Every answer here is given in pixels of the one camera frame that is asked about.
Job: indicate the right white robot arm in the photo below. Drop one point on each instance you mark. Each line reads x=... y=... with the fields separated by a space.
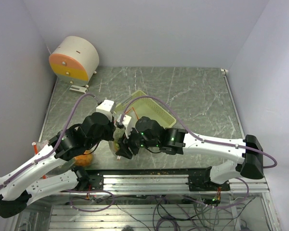
x=243 y=156

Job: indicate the green netted toy melon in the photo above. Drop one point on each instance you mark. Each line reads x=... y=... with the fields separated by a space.
x=118 y=134

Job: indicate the orange toy pineapple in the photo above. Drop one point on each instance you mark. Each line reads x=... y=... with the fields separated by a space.
x=85 y=159

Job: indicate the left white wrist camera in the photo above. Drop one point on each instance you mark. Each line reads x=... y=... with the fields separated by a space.
x=107 y=108

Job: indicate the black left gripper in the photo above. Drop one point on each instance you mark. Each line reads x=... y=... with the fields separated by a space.
x=109 y=135

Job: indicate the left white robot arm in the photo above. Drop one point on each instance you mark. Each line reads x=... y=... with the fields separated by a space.
x=25 y=185

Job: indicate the small white bracket block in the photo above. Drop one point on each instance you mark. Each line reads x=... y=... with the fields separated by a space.
x=78 y=89

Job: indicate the beige drum orange yellow face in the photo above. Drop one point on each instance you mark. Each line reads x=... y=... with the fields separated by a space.
x=75 y=61

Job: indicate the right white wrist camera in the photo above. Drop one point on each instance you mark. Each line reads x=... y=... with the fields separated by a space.
x=127 y=123

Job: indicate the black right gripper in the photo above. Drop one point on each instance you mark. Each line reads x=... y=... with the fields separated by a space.
x=124 y=149

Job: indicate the aluminium rail frame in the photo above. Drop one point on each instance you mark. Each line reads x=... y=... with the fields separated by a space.
x=152 y=181

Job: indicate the pale green plastic basket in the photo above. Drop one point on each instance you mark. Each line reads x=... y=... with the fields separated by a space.
x=145 y=107

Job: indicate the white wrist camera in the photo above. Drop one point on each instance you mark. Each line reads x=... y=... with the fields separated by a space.
x=107 y=108
x=127 y=123

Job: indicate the spare clear zip bag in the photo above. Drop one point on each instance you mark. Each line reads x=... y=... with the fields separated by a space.
x=119 y=146

